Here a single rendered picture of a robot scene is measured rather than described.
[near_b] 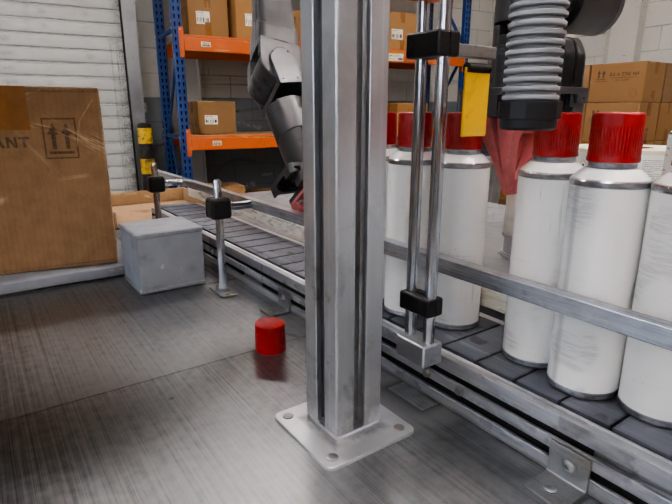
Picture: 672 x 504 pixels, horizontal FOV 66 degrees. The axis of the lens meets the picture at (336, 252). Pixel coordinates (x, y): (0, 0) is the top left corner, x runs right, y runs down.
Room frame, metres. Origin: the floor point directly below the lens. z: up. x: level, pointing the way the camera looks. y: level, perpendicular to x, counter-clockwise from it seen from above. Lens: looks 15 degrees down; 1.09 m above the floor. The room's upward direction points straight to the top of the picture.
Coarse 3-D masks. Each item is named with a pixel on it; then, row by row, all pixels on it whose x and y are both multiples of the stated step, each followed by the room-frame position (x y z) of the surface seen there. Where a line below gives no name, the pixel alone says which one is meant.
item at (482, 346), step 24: (192, 216) 1.02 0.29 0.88; (240, 240) 0.82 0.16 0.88; (264, 240) 0.82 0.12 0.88; (288, 240) 0.82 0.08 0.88; (288, 264) 0.68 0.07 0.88; (384, 312) 0.51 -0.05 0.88; (456, 336) 0.45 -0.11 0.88; (480, 336) 0.45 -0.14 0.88; (480, 360) 0.40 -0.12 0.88; (504, 360) 0.40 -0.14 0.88; (528, 384) 0.36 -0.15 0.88; (576, 408) 0.33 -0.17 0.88; (600, 408) 0.33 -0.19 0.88; (624, 432) 0.30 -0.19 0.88; (648, 432) 0.30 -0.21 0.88
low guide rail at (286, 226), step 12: (192, 192) 1.17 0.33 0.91; (252, 216) 0.92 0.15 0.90; (264, 216) 0.88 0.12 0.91; (276, 228) 0.84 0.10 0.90; (288, 228) 0.81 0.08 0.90; (300, 228) 0.78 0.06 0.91; (480, 300) 0.49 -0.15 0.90; (492, 300) 0.48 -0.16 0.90; (504, 300) 0.47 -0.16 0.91; (504, 312) 0.47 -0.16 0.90
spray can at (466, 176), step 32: (448, 128) 0.48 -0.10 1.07; (448, 160) 0.47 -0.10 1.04; (480, 160) 0.47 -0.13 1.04; (448, 192) 0.47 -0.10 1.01; (480, 192) 0.46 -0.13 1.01; (448, 224) 0.46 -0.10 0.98; (480, 224) 0.47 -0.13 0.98; (480, 256) 0.47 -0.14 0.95; (448, 288) 0.46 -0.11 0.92; (480, 288) 0.47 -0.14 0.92; (448, 320) 0.46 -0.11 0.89
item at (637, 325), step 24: (288, 216) 0.65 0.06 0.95; (384, 240) 0.49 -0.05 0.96; (456, 264) 0.42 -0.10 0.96; (504, 288) 0.38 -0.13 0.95; (528, 288) 0.36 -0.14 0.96; (552, 288) 0.35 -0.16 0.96; (576, 312) 0.33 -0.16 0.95; (600, 312) 0.31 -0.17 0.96; (624, 312) 0.31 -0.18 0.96; (648, 336) 0.29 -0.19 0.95
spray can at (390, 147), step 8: (392, 112) 0.55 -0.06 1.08; (392, 120) 0.55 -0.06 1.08; (392, 128) 0.55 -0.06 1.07; (392, 136) 0.55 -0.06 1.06; (392, 144) 0.55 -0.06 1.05; (392, 152) 0.54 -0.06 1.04; (384, 224) 0.54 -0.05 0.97; (384, 232) 0.54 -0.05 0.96; (384, 256) 0.54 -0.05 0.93; (384, 264) 0.54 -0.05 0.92; (384, 272) 0.54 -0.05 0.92; (384, 280) 0.54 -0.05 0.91; (384, 288) 0.54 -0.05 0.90
